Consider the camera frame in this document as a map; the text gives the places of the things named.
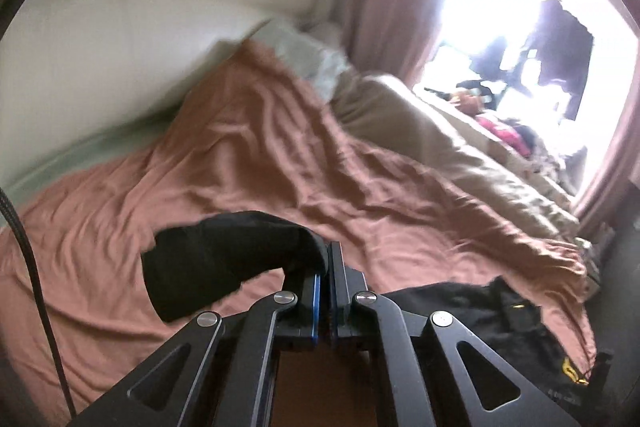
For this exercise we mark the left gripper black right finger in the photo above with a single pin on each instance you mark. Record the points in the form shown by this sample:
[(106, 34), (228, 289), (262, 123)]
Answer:
[(451, 354)]

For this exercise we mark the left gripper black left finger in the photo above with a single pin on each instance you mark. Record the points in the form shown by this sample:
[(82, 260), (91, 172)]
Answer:
[(216, 371)]

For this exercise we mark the black trousers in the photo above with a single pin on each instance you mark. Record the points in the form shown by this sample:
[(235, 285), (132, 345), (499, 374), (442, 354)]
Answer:
[(190, 268)]

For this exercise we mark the beige duvet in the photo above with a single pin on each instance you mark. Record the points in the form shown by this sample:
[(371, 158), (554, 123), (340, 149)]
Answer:
[(381, 110)]

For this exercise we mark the terracotta bed sheet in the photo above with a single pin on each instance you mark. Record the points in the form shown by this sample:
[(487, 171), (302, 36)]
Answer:
[(252, 136)]

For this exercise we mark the pink plush toy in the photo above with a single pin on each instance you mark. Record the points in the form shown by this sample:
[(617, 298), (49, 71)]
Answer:
[(504, 132)]

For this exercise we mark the pale grey pillow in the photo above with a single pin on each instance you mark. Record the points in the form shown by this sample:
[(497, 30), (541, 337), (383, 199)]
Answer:
[(315, 55)]

